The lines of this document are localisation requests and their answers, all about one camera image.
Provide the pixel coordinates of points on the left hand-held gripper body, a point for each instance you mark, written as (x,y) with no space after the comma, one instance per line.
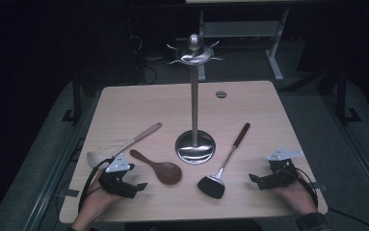
(116,186)

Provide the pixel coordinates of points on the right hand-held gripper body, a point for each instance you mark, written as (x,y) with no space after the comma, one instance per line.
(278,178)

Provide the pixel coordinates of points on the brown wooden rice spoon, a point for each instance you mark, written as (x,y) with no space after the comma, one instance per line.
(167,173)

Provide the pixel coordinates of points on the metal utensil stand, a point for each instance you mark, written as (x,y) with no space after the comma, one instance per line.
(194,96)

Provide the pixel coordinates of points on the person's right hand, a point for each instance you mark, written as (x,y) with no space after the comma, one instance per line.
(296,197)

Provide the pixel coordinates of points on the person's left hand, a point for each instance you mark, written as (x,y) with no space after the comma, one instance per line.
(97,203)

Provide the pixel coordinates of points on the grey tape strip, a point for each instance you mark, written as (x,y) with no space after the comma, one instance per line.
(69,192)
(321,186)

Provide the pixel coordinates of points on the black metal stand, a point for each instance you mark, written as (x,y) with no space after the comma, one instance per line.
(76,102)
(341,102)

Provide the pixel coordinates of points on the grey round table grommet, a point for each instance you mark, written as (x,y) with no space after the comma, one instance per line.
(221,94)

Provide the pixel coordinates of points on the white metal desk frame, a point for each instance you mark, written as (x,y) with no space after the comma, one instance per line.
(243,29)

